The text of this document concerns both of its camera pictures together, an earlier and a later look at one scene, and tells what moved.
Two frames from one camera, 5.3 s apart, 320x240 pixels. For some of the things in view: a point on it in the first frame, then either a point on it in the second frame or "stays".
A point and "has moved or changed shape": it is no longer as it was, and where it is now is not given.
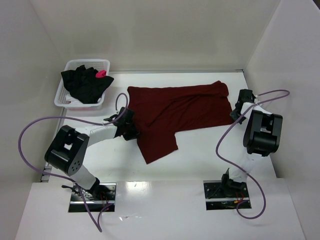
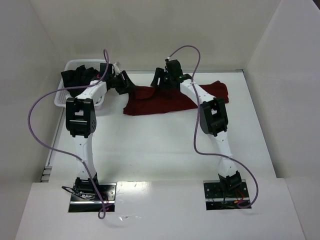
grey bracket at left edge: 45,177 stays
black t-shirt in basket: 84,85 stays
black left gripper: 130,125 -> 120,82
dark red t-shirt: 158,109 has moved or changed shape
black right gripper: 240,105 -> 161,77
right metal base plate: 225,194 stays
